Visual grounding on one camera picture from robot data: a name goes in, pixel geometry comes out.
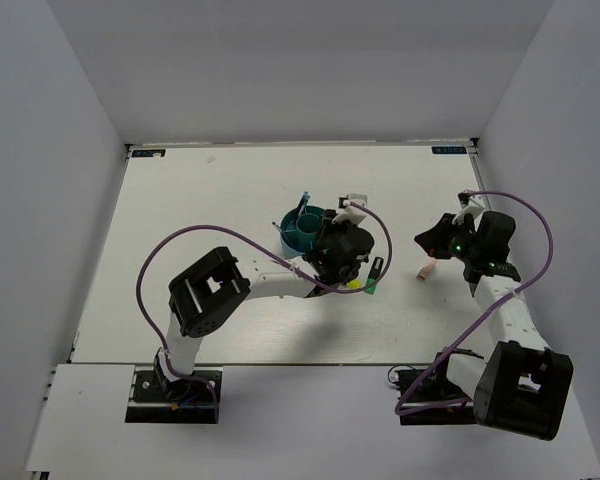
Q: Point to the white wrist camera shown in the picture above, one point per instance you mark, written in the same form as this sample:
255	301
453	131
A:
471	203
348	209

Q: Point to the left blue table label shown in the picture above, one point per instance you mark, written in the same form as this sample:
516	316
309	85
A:
148	153

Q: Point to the green pen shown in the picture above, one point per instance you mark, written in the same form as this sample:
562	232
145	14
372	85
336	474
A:
297	213

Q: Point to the pink white correction tape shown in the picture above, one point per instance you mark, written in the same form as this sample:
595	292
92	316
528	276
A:
427	270

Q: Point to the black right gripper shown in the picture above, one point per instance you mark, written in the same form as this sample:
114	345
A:
433	240

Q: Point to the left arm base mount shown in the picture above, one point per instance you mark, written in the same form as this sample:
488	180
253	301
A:
184	403

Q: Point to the teal round desk organizer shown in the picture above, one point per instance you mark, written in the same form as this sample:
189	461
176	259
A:
299	233

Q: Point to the blue table label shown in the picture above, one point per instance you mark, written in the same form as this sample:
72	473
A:
148	153
449	150

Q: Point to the yellow highlighter marker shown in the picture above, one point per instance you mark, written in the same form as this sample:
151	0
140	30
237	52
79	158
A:
354	284

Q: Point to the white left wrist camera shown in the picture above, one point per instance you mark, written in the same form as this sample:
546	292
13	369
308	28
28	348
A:
348	209

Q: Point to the right blue table label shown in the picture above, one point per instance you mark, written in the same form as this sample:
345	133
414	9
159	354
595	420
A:
449	150

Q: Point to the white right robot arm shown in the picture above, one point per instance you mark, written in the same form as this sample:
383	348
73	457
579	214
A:
523	385

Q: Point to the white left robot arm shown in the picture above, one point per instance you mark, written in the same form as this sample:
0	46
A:
207	293

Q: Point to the green highlighter marker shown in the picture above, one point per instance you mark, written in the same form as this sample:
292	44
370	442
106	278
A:
374	274

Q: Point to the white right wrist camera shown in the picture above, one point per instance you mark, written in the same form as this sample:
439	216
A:
471	203

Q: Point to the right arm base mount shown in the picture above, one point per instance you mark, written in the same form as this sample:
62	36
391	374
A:
400	378

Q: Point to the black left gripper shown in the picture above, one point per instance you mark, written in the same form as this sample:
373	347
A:
328	226

